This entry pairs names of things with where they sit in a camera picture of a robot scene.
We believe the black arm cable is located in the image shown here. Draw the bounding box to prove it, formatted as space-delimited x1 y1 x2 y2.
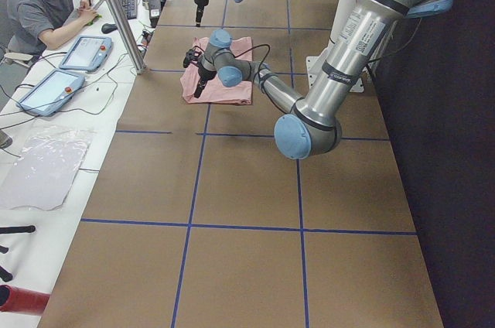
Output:
231 43 271 87

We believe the lower teach pendant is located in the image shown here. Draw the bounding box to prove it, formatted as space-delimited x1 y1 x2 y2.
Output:
16 69 85 117

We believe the black camera tripod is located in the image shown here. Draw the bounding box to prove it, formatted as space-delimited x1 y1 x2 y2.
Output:
0 224 36 283

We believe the teach pendant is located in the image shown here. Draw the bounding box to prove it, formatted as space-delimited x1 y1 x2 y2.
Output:
16 69 85 117
59 36 113 72

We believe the upper teach pendant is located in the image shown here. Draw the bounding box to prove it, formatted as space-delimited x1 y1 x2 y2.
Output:
59 36 113 72

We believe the black computer mouse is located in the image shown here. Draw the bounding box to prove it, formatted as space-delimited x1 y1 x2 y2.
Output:
101 23 118 34

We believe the clear plastic bag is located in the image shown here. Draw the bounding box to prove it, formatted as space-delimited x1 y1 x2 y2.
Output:
1 125 95 211

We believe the seated person grey shirt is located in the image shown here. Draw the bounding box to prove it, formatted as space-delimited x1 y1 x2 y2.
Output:
7 0 98 56

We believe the pink Snoopy t-shirt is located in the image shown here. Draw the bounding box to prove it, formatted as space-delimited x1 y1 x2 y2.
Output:
180 36 253 105

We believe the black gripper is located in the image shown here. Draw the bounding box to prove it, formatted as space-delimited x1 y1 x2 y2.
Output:
194 0 210 27
193 62 217 98

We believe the red cylinder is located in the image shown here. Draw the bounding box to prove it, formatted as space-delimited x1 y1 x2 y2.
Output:
1 285 51 316

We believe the aluminium frame post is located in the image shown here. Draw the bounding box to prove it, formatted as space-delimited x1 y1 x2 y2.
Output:
105 0 145 74

